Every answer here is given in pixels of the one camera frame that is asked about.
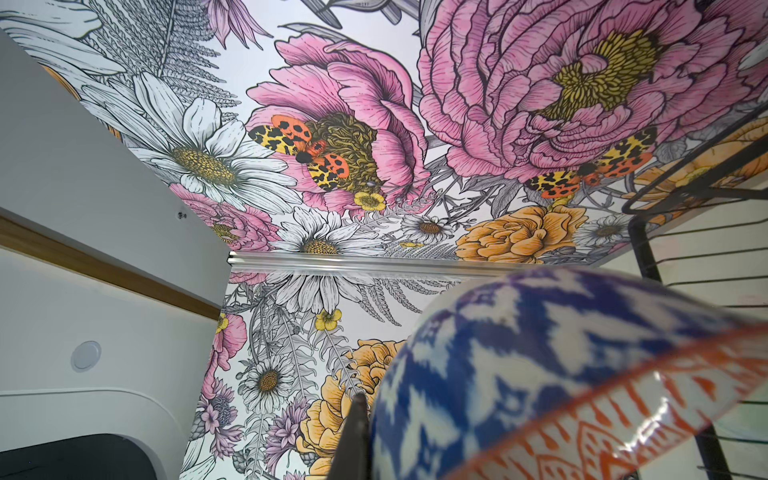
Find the red patterned ceramic bowl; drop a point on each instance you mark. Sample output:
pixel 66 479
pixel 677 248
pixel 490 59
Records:
pixel 559 373

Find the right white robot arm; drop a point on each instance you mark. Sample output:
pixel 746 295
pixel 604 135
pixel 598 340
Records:
pixel 109 301

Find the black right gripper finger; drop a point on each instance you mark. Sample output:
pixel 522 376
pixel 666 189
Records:
pixel 351 460

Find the aluminium corner post left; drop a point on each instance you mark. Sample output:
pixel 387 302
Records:
pixel 309 264

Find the black metal dish rack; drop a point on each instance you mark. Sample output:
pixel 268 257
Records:
pixel 701 229

